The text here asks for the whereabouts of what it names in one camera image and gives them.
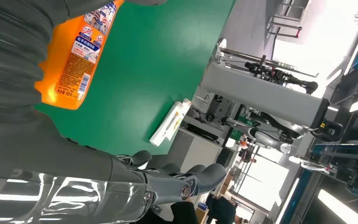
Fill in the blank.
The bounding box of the white tube with grey print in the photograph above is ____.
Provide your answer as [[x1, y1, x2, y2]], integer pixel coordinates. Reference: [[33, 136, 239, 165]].
[[149, 101, 186, 147]]

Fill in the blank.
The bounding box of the grey cabinet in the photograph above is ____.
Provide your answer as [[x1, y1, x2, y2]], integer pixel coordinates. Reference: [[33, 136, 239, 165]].
[[166, 127, 225, 175]]

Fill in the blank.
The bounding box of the white tube with yellow print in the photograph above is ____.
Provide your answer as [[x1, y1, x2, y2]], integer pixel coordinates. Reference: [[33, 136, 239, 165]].
[[174, 98, 193, 131]]

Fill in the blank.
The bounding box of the person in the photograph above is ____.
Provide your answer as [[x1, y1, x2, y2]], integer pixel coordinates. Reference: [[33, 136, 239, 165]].
[[205, 194, 239, 224]]

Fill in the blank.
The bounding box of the white robot stand machine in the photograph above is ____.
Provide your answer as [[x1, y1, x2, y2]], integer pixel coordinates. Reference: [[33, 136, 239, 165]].
[[199, 38, 345, 143]]

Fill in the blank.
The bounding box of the metal rack frame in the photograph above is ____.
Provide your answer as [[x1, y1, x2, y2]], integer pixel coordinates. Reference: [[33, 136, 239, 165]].
[[268, 0, 304, 39]]

